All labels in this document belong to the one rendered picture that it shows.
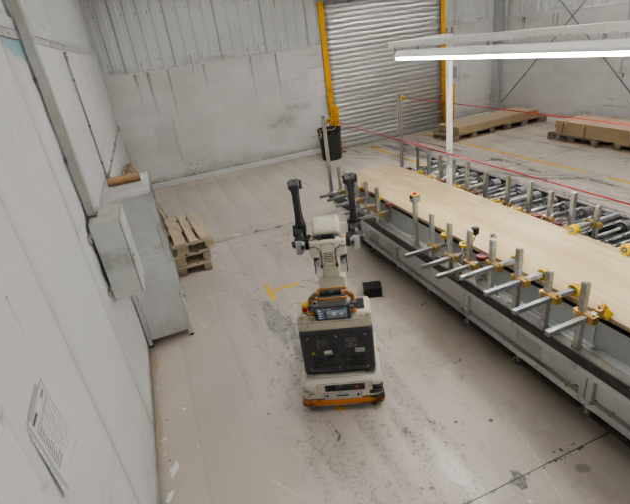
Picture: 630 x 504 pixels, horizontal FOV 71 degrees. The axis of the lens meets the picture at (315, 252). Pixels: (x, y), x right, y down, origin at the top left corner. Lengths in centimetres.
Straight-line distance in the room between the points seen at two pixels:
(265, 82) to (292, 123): 112
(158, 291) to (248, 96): 695
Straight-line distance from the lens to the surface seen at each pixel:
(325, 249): 331
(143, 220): 432
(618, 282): 353
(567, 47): 314
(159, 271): 450
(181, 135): 1061
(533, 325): 332
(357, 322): 322
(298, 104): 1111
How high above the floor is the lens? 258
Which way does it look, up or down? 25 degrees down
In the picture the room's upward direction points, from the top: 8 degrees counter-clockwise
